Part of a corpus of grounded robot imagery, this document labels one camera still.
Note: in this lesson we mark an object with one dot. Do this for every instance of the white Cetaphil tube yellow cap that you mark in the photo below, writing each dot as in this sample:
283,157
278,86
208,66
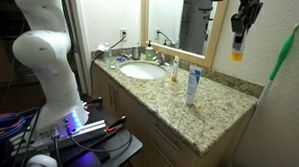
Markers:
175,68

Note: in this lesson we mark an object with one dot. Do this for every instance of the beige vanity cabinet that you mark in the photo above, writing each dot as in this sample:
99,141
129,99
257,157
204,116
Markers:
131,116

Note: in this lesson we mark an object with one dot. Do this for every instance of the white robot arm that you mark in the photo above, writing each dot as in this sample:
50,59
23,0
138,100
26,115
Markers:
47,56

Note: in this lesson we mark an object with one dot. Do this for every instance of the metal cup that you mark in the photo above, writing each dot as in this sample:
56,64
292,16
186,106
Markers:
136,53

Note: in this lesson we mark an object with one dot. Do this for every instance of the clear water bottle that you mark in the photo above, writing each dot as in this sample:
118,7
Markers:
107,54

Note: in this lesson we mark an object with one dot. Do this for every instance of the small white bottle yellow cap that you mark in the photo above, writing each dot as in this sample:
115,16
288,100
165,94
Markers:
237,51

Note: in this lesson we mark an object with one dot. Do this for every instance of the black cart top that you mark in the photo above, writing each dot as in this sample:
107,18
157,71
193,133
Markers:
120,149

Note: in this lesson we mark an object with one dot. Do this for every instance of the wood framed mirror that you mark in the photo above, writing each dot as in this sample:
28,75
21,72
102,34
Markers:
178,24

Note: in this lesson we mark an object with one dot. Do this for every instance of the orange black clamp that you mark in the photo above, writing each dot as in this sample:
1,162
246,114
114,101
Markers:
94,102
116,124

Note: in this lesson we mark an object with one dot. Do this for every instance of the blue toothbrush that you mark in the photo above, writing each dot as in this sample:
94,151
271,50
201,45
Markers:
122,58

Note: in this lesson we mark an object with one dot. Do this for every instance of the white round device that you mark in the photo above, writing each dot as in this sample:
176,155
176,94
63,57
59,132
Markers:
41,163

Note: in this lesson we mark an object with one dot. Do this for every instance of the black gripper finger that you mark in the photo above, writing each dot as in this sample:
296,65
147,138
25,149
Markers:
252,15
237,25

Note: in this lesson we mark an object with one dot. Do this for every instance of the white oval sink basin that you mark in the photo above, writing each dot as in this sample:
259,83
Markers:
143,70

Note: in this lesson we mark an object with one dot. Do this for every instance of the white wall outlet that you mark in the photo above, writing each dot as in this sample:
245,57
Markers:
123,35

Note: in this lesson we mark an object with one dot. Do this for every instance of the white blue CeraVe tube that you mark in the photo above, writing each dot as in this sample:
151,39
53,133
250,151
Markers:
192,85

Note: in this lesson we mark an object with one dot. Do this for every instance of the white crumpled tissue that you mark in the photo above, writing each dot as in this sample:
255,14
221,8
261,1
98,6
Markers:
100,47

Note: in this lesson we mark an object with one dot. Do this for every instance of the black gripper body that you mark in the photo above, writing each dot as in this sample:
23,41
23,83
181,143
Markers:
250,0

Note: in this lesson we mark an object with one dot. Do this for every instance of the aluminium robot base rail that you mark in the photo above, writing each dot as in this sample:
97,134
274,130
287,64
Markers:
84,131

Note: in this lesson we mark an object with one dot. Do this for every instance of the green soap dispenser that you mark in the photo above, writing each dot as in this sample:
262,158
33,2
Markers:
149,52

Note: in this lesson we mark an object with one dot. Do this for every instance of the chrome faucet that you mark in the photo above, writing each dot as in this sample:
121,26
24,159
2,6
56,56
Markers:
161,59

